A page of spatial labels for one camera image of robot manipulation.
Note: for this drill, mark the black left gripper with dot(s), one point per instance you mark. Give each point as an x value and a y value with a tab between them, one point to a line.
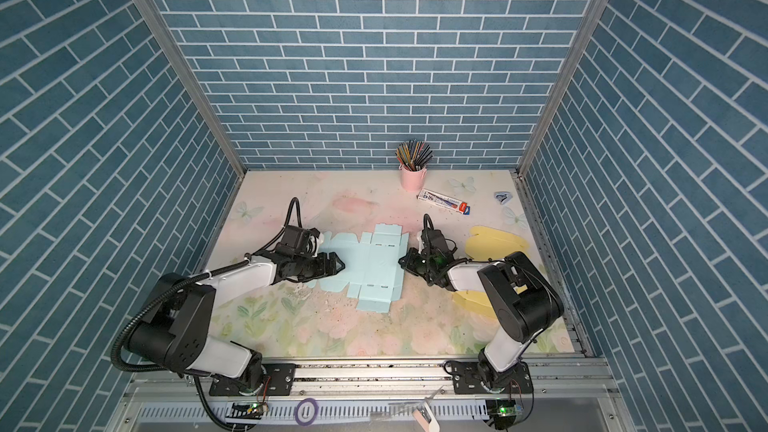
323	270

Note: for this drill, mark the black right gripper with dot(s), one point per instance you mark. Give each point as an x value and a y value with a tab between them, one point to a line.
410	258

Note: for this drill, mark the light blue paper box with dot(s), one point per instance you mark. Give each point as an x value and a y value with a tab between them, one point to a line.
372	273

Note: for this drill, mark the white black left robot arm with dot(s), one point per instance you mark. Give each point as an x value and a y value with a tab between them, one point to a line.
171	330

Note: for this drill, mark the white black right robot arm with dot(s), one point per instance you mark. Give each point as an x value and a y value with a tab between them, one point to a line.
523	301

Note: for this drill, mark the white blue pencil box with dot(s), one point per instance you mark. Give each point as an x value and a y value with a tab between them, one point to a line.
443	201

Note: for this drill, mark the yellow flat paper box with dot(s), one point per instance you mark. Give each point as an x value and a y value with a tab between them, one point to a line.
487	243

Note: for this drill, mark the pink metal pencil bucket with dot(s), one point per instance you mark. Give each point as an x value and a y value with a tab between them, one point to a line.
412	180

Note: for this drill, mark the bundle of coloured pencils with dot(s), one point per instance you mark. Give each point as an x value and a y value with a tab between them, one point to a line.
414	155

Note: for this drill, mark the white pink clip tool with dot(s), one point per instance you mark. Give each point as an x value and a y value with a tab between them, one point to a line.
421	411

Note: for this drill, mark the left green circuit board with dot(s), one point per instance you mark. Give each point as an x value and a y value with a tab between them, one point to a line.
247	411

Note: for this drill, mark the green circuit board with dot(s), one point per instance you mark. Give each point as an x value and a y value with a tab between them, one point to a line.
247	411
503	414

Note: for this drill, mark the right green circuit board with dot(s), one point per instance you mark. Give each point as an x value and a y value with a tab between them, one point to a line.
503	414

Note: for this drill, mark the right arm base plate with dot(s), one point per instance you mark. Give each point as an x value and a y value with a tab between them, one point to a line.
473	378

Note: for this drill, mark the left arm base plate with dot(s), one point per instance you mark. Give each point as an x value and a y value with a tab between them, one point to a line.
271	379

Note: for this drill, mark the aluminium front rail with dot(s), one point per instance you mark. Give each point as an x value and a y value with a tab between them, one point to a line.
571	393

